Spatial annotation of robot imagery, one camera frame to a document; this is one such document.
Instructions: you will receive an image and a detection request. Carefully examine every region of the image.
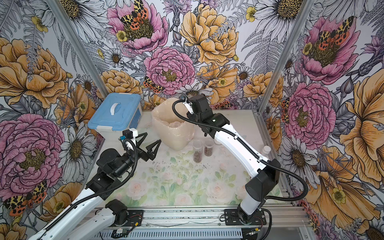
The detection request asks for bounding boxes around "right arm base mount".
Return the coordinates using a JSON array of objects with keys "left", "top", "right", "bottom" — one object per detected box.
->
[{"left": 222, "top": 209, "right": 267, "bottom": 226}]

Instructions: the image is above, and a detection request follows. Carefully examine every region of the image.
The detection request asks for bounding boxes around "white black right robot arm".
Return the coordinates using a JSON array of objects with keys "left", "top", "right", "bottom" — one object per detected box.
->
[{"left": 187, "top": 95, "right": 281, "bottom": 224}]

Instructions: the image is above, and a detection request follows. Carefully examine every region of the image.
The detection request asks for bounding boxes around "open clear jar dried tea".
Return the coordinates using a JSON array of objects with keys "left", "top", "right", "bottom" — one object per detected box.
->
[{"left": 193, "top": 140, "right": 203, "bottom": 163}]

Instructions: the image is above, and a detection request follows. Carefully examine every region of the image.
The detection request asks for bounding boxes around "blue lidded storage box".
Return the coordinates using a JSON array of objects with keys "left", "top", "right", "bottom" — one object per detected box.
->
[{"left": 88, "top": 93, "right": 143, "bottom": 141}]

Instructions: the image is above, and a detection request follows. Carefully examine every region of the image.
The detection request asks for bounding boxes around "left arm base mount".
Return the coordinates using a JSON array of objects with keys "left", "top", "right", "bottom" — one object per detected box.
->
[{"left": 110, "top": 210, "right": 144, "bottom": 228}]

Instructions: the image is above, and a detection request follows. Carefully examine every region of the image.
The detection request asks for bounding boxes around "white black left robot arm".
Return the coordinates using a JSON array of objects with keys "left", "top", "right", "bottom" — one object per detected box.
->
[{"left": 30, "top": 129, "right": 162, "bottom": 240}]

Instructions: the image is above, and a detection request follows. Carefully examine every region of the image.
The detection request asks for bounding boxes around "black corrugated cable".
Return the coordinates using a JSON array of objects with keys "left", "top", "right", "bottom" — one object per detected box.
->
[
  {"left": 171, "top": 99, "right": 309, "bottom": 202},
  {"left": 35, "top": 138, "right": 139, "bottom": 240}
]

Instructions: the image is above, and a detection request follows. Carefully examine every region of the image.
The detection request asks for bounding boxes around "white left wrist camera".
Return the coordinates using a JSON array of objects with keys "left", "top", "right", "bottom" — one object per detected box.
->
[{"left": 119, "top": 128, "right": 139, "bottom": 145}]

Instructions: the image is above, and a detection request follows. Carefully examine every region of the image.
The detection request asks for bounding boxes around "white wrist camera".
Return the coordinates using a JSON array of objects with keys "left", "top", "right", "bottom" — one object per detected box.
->
[
  {"left": 119, "top": 128, "right": 139, "bottom": 145},
  {"left": 183, "top": 97, "right": 194, "bottom": 115}
]

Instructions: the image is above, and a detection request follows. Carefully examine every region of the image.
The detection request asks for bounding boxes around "right black corrugated cable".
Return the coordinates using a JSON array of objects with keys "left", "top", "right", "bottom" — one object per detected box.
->
[{"left": 171, "top": 99, "right": 309, "bottom": 202}]

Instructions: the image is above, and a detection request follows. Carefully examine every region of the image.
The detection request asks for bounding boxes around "small white capped bottle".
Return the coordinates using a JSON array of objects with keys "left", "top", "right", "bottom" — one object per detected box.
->
[{"left": 262, "top": 146, "right": 272, "bottom": 158}]

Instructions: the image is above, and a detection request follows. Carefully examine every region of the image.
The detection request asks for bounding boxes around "bin with pink bag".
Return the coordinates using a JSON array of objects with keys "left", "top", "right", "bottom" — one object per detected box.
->
[{"left": 152, "top": 98, "right": 195, "bottom": 151}]

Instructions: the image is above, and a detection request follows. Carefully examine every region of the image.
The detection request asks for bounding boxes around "aluminium front rail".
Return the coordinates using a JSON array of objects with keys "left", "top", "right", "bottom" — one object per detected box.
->
[{"left": 56, "top": 206, "right": 313, "bottom": 240}]

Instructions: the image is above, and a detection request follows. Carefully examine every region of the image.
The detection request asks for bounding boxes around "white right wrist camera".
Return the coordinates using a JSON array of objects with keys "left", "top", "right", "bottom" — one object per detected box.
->
[{"left": 183, "top": 97, "right": 194, "bottom": 115}]

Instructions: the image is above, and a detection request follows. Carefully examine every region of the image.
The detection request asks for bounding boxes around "left black corrugated cable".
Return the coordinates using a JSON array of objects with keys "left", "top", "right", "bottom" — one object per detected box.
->
[{"left": 35, "top": 138, "right": 139, "bottom": 240}]

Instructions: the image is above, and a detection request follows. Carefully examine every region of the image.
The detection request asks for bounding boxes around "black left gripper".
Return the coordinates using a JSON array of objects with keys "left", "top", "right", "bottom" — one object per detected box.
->
[{"left": 114, "top": 139, "right": 162, "bottom": 177}]

